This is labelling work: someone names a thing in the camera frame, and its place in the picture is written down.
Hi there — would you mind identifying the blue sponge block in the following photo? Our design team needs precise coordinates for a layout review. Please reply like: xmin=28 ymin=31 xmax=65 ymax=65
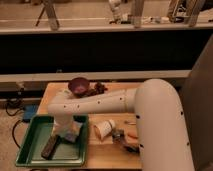
xmin=65 ymin=133 xmax=77 ymax=143

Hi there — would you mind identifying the dark grape bunch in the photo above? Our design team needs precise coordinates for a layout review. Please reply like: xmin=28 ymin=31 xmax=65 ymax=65
xmin=88 ymin=82 xmax=108 ymax=96

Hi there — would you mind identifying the green plastic tray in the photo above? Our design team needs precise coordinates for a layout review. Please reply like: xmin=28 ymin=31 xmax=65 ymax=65
xmin=15 ymin=115 xmax=89 ymax=168

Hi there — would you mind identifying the blue box on floor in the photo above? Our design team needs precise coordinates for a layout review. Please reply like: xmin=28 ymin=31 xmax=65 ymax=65
xmin=22 ymin=105 xmax=38 ymax=123

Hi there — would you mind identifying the black handled tool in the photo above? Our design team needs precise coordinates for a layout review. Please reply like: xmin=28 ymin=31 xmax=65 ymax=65
xmin=123 ymin=144 xmax=140 ymax=154

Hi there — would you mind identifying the black floor cable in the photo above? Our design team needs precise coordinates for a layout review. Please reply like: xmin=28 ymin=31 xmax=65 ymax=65
xmin=4 ymin=89 xmax=26 ymax=149

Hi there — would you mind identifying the purple bowl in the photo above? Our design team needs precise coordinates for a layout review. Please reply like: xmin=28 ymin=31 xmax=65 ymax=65
xmin=68 ymin=77 xmax=90 ymax=96

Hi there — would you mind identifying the dark rectangular eraser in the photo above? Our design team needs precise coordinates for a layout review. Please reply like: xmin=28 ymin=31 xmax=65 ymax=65
xmin=41 ymin=135 xmax=60 ymax=160

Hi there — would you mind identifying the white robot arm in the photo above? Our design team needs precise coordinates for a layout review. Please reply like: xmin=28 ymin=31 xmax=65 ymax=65
xmin=47 ymin=79 xmax=195 ymax=171

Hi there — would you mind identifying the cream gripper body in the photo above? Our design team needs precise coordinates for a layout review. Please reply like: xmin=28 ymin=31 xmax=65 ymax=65
xmin=53 ymin=121 xmax=82 ymax=137

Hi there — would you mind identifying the white cup on side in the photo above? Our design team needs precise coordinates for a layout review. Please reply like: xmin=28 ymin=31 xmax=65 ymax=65
xmin=94 ymin=119 xmax=116 ymax=140

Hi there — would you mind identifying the orange carrot toy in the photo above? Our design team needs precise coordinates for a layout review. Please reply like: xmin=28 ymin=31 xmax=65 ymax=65
xmin=127 ymin=132 xmax=138 ymax=139

